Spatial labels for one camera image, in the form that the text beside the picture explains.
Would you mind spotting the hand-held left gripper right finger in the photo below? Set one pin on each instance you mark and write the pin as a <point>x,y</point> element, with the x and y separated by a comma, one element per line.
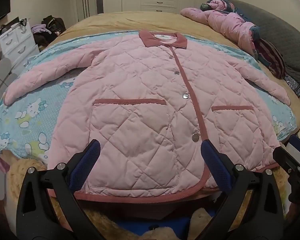
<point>215,162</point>

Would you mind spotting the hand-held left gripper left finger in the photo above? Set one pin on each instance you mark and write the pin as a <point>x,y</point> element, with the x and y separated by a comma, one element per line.
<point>87,155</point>

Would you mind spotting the pink quilted jacket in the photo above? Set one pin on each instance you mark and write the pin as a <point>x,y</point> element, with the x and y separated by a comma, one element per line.
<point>140,92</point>

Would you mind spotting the dark clothes pile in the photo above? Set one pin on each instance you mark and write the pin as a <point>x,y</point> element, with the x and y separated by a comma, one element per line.
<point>43,40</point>

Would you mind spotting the purple clothes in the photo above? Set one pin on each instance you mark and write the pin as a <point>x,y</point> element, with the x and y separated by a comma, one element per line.
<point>40,28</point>

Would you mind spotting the blue floral pillow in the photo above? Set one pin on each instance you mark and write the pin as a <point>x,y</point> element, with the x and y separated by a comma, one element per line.
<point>293,85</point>

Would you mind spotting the cartoon cat printed blanket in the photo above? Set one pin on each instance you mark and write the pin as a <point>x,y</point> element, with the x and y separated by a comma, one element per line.
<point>30,110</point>

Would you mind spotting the blue cloth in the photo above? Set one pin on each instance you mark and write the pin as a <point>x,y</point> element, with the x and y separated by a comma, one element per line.
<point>165,226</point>

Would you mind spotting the maroon striped pillow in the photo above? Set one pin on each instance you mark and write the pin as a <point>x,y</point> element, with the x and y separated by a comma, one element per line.
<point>270,55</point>

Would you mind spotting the grey quilted headboard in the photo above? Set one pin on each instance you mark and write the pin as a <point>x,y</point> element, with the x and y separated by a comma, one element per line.
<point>285,35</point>

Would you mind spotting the white drawer cabinet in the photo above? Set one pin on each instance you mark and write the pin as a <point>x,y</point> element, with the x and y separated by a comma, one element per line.
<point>17,40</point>

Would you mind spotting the dark bag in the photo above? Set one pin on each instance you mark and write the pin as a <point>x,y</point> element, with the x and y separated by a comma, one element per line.
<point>53,22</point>

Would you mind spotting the pink floral comforter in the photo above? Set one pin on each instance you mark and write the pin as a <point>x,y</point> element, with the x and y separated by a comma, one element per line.
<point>225,22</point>

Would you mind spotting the bed with tan sheet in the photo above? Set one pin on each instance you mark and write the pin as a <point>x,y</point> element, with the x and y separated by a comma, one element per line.
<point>140,21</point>

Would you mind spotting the black metal rack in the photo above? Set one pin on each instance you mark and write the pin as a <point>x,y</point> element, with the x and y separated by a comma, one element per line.
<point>23,21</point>

